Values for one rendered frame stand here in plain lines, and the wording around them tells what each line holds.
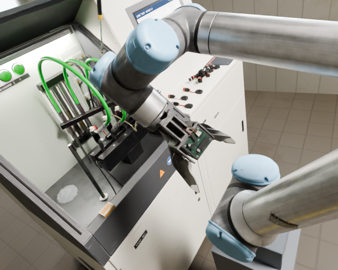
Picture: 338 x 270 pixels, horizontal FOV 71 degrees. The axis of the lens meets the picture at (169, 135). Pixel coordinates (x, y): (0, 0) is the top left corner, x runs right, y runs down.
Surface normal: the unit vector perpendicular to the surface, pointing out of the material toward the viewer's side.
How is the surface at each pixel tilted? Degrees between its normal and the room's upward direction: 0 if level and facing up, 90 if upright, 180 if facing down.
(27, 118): 90
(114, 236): 90
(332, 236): 0
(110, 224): 90
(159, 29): 57
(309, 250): 0
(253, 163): 7
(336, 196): 80
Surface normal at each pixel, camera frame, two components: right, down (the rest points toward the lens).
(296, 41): -0.51, 0.19
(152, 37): 0.55, -0.28
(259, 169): -0.18, -0.84
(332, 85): -0.50, 0.62
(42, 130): 0.80, 0.18
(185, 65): 0.73, -0.01
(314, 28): -0.31, -0.40
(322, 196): -0.82, 0.31
